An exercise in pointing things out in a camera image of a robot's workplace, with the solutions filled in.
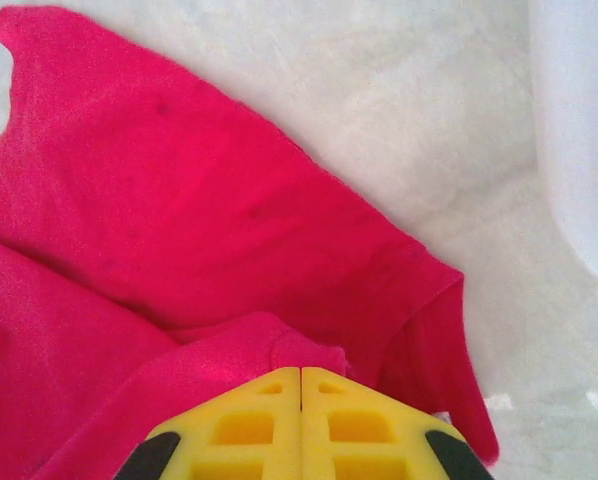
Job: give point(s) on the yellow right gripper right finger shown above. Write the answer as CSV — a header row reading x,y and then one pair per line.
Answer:
x,y
349,450

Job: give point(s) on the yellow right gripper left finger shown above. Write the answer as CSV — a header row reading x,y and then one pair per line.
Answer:
x,y
259,450

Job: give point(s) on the red t-shirt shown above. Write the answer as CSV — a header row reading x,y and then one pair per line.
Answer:
x,y
179,200

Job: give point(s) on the cream table cover sheet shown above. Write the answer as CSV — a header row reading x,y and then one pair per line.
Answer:
x,y
404,125

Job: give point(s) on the white perforated plastic basket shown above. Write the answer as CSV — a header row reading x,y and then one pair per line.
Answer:
x,y
579,150

